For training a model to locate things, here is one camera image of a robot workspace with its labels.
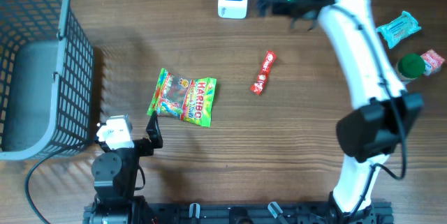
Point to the red package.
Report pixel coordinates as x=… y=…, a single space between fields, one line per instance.
x=264 y=73

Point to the light blue tissue packet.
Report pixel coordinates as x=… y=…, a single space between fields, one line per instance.
x=399 y=29

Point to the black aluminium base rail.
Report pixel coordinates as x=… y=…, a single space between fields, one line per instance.
x=305 y=212

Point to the green Haribo candy bag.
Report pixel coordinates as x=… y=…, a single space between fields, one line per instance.
x=184 y=99

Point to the grey plastic mesh basket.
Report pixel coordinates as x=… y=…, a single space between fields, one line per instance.
x=47 y=75

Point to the small red snack packet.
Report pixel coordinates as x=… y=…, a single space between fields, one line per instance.
x=433 y=62

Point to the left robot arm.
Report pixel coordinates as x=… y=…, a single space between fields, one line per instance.
x=115 y=173

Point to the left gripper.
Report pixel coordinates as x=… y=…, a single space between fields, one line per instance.
x=145 y=147

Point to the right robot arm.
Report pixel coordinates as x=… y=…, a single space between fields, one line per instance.
x=383 y=110

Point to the green lid plastic jar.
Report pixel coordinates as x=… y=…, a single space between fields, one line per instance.
x=410 y=67

